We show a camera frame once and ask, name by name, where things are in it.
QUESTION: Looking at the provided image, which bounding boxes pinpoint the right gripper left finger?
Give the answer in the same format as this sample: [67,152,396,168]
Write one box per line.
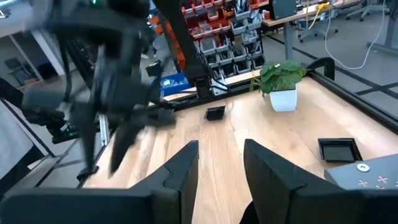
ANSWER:
[0,139,200,224]

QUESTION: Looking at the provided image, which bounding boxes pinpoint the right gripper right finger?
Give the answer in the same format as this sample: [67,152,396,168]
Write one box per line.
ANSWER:
[243,138,398,224]

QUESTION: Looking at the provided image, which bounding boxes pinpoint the wooden desk grey legs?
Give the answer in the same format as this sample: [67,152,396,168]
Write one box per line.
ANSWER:
[262,0,363,62]

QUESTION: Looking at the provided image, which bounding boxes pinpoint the small square black plate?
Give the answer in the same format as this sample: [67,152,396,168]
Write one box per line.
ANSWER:
[204,105,226,121]
[317,138,364,164]

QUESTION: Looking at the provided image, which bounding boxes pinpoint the grey box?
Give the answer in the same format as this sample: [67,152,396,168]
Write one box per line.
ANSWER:
[269,0,298,21]

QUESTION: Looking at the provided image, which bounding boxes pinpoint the green plant in white pot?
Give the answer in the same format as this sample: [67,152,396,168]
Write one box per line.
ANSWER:
[249,60,308,113]

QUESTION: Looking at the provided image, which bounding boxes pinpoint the black table frame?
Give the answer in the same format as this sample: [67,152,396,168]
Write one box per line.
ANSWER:
[74,0,398,187]

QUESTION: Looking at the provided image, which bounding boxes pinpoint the yellow desk cable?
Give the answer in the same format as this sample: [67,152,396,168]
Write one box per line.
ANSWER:
[306,1,331,31]

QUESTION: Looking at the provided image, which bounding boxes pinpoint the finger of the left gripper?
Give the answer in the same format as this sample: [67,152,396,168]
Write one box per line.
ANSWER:
[76,105,101,182]
[108,119,147,175]

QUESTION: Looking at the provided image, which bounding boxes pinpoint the grey perforated metal shelf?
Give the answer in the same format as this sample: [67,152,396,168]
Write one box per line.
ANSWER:
[323,154,398,191]

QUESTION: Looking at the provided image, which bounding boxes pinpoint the grey desk leg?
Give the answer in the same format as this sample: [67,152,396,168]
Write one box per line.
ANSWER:
[366,0,398,55]

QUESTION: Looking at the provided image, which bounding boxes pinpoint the white floor cable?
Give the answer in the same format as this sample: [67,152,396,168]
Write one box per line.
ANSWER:
[324,0,387,71]

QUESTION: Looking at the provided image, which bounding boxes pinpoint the black frame handle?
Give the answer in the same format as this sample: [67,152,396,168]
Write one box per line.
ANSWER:
[306,57,336,81]

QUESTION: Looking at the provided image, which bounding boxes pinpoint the parts bin rack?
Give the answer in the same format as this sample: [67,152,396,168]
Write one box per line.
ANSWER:
[149,0,269,78]

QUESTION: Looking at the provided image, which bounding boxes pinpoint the blue plastic box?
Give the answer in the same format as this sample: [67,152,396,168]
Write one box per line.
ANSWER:
[159,73,191,96]

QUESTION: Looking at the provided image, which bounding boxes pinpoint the silver aluminium extrusion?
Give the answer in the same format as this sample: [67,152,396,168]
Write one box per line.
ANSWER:
[210,73,231,96]

